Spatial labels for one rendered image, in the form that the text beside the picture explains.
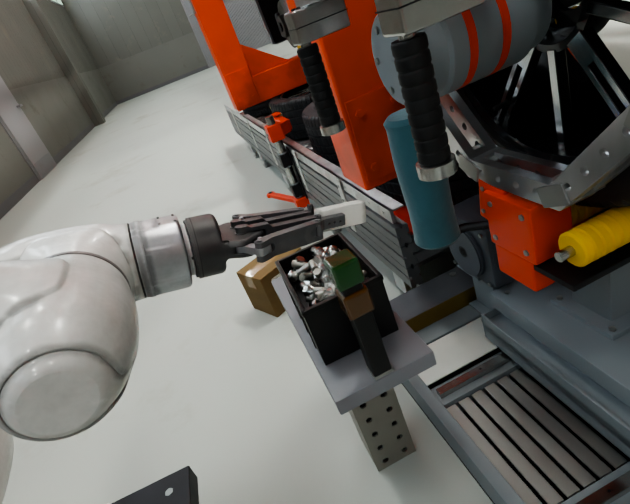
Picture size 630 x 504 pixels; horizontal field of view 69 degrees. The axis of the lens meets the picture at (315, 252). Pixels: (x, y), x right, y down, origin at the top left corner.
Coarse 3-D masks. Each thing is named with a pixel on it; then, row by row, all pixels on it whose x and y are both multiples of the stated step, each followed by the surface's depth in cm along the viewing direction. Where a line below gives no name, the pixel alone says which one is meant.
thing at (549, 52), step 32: (608, 0) 59; (576, 32) 64; (544, 64) 91; (576, 64) 91; (608, 64) 62; (480, 96) 89; (512, 96) 82; (544, 96) 88; (576, 96) 87; (608, 96) 64; (512, 128) 85; (544, 128) 83; (576, 128) 81
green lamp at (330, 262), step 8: (336, 256) 62; (344, 256) 61; (352, 256) 60; (328, 264) 61; (336, 264) 60; (344, 264) 60; (352, 264) 60; (328, 272) 62; (336, 272) 60; (344, 272) 60; (352, 272) 60; (360, 272) 61; (336, 280) 60; (344, 280) 60; (352, 280) 61; (360, 280) 61; (344, 288) 61
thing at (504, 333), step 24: (504, 336) 108; (528, 336) 107; (528, 360) 102; (552, 360) 99; (552, 384) 97; (576, 384) 92; (576, 408) 92; (600, 408) 84; (624, 408) 85; (600, 432) 88; (624, 432) 80
